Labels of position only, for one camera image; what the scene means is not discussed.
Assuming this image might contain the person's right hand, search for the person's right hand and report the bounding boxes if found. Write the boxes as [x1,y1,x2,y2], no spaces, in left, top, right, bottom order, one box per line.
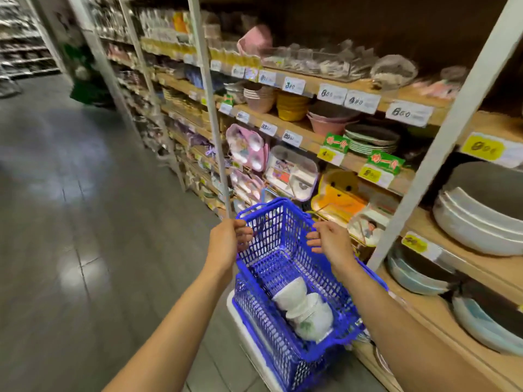
[306,220,360,278]

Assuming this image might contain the person's left hand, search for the person's left hand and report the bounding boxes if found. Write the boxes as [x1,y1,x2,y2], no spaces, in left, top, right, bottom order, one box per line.
[204,218,254,278]

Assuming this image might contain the blue shopping basket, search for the blue shopping basket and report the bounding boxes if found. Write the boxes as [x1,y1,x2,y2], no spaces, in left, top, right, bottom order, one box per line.
[232,197,389,392]

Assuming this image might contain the person's left forearm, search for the person's left forearm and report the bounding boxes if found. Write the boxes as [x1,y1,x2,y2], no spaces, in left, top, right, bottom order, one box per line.
[102,265,236,392]

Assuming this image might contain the person's right forearm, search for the person's right forearm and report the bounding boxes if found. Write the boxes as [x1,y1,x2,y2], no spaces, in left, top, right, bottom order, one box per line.
[335,261,503,392]

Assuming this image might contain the stack of large white bowls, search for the stack of large white bowls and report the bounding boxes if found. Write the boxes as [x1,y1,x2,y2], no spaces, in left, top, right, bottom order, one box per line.
[433,161,523,257]

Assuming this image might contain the stack of grey striped bowls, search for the stack of grey striped bowls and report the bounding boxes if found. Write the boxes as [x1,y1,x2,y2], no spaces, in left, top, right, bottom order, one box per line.
[224,81,246,105]

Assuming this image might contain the yellow bear divided plate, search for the yellow bear divided plate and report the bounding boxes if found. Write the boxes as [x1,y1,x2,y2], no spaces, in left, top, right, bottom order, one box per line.
[310,169,399,248]

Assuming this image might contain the pink divided kids plate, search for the pink divided kids plate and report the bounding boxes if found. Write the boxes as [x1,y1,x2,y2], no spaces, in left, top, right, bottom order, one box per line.
[225,124,270,172]
[230,169,266,205]

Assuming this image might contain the green sign price tag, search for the green sign price tag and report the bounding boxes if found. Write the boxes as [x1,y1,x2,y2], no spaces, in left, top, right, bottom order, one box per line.
[317,133,351,167]
[358,150,406,189]

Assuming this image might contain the yellow price tag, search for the yellow price tag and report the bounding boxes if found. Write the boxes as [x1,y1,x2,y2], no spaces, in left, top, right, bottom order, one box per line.
[402,231,444,262]
[460,132,523,169]

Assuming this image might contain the white divided kids plate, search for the white divided kids plate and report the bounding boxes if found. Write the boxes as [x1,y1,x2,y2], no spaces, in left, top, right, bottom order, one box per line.
[263,145,319,202]

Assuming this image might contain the white-lidded green storage box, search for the white-lidded green storage box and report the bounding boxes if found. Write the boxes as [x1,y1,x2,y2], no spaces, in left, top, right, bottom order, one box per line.
[227,289,283,392]

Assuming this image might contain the row of purple dishes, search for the row of purple dishes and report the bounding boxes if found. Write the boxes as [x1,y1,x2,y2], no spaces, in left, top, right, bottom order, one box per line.
[175,130,223,160]

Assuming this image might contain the stack of pale green plates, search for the stack of pale green plates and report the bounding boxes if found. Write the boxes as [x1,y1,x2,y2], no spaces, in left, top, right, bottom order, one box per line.
[343,124,401,156]

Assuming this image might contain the row of blue dishes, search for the row of blue dishes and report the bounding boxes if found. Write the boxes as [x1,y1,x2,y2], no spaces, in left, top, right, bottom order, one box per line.
[186,67,205,90]

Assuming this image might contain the clear box of spoons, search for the clear box of spoons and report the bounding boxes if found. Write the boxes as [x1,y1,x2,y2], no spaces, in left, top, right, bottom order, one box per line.
[261,40,373,82]

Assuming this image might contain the row of yellow plastic dishes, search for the row of yellow plastic dishes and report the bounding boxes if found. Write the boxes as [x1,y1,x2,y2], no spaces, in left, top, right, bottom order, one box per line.
[204,46,262,70]

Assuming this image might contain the bundle of pink ceramic spoons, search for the bundle of pink ceramic spoons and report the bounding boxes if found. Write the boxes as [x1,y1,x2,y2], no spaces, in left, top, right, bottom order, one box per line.
[412,65,469,101]

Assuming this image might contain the green floor display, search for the green floor display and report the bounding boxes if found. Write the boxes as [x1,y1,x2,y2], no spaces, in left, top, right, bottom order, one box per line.
[61,34,115,109]

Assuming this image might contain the distant metal rack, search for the distant metal rack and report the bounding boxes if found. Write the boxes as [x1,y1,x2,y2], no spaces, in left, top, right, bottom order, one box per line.
[0,0,62,99]

